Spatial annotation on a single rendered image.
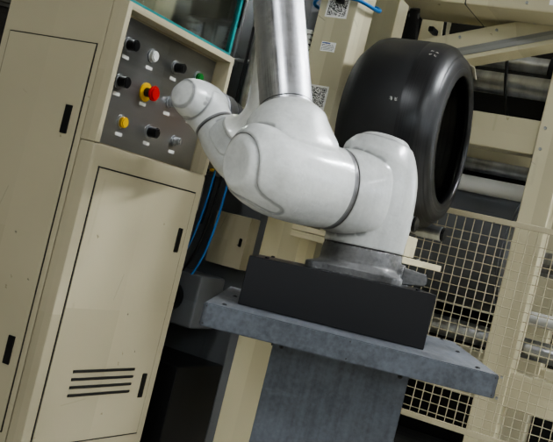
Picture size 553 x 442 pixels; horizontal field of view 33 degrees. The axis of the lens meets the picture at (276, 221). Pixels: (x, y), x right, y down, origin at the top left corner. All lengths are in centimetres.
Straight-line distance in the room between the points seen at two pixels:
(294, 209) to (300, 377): 30
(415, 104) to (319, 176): 102
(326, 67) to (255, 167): 138
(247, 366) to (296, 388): 125
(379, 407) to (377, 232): 31
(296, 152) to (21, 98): 116
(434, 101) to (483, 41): 63
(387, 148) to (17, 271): 116
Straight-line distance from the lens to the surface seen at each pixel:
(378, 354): 158
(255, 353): 293
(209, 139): 230
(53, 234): 248
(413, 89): 264
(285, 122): 165
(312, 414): 172
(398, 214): 175
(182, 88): 232
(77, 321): 254
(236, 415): 297
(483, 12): 320
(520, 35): 321
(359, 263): 174
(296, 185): 162
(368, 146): 176
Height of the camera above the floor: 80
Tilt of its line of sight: level
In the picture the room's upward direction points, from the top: 14 degrees clockwise
